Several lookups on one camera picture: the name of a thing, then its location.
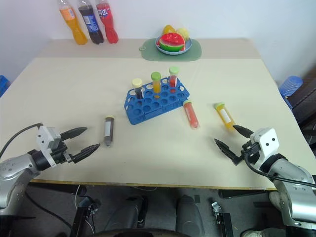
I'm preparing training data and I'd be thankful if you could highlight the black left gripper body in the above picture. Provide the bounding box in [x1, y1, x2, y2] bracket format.
[50, 141, 75, 165]

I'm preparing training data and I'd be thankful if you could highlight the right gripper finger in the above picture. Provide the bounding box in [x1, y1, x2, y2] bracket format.
[214, 138, 236, 161]
[233, 124, 253, 139]

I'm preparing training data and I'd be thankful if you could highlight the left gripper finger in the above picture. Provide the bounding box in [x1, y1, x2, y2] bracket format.
[71, 143, 101, 164]
[60, 127, 88, 140]

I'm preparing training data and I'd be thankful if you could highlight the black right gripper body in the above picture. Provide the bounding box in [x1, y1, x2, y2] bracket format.
[232, 141, 259, 166]

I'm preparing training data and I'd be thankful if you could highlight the yellow tube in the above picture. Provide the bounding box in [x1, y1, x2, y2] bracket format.
[213, 102, 237, 132]

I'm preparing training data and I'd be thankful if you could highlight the dark brown tube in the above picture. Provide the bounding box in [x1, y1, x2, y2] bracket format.
[103, 115, 117, 148]

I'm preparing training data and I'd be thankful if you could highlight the blue test tube rack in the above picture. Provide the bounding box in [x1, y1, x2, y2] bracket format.
[124, 77, 191, 125]

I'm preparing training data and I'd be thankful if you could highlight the dark liquid tube pale-yellow cap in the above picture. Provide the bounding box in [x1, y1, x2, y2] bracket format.
[131, 78, 145, 100]

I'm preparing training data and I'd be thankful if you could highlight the red liquid tube light-green cap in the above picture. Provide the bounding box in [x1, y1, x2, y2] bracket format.
[168, 66, 180, 88]

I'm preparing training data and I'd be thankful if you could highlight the orange liquid tube green cap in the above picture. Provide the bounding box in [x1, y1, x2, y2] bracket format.
[151, 71, 162, 95]

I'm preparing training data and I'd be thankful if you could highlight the black table crossbar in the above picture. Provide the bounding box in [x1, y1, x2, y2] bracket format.
[218, 188, 273, 199]

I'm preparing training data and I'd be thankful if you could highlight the stack of blue stools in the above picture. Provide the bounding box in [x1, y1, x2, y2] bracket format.
[278, 75, 304, 96]

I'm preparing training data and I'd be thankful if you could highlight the dark furniture piece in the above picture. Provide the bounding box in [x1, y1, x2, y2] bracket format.
[287, 71, 316, 155]

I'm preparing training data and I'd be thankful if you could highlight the dark rounded shape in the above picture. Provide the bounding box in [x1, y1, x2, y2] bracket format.
[175, 194, 206, 237]
[103, 194, 149, 233]

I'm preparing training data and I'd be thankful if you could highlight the white shoe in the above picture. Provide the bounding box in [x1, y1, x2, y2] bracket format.
[240, 228, 280, 237]

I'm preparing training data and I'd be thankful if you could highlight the blue plastic crate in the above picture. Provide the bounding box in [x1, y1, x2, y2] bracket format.
[0, 75, 11, 98]

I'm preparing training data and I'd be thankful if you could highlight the light blue plate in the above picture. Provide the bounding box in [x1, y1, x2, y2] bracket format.
[155, 37, 194, 56]

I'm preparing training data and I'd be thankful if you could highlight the orange soda bottle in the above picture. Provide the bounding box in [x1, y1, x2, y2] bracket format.
[58, 0, 89, 46]

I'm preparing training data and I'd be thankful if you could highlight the dark cola bottle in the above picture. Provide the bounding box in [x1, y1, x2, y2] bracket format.
[77, 0, 105, 45]

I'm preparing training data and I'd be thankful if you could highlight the green placemat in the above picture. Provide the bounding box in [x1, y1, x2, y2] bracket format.
[139, 38, 203, 62]

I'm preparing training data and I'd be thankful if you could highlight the red soda bottle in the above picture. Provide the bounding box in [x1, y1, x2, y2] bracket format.
[95, 0, 119, 44]

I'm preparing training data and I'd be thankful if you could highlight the toy pale yellow fruit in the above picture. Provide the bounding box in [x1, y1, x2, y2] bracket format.
[175, 27, 192, 41]

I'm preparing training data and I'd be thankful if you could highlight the toy watermelon slice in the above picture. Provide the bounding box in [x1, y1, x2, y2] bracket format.
[158, 32, 187, 52]

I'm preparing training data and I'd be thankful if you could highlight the toy orange fruit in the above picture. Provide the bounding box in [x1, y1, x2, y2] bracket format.
[161, 24, 177, 36]

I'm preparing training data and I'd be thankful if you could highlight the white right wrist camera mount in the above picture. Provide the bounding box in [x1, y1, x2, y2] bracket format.
[249, 127, 281, 171]

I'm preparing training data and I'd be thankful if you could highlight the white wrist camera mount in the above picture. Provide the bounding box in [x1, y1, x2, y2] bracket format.
[249, 127, 281, 171]
[36, 125, 62, 167]

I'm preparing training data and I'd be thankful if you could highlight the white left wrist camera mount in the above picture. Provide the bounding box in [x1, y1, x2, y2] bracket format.
[36, 125, 62, 167]

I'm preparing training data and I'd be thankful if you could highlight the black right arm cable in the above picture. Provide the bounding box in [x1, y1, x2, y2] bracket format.
[243, 147, 316, 188]

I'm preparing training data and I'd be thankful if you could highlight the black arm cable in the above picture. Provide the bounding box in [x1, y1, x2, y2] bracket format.
[0, 123, 43, 160]
[243, 147, 316, 188]

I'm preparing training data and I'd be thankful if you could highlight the thin white cable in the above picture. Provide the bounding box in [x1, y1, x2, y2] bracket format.
[73, 184, 82, 206]

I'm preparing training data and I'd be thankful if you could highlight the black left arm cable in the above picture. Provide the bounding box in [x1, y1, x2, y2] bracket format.
[0, 123, 43, 160]

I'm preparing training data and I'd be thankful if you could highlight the black metal frame leg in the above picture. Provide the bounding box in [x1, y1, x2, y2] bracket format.
[210, 201, 235, 237]
[70, 196, 101, 237]

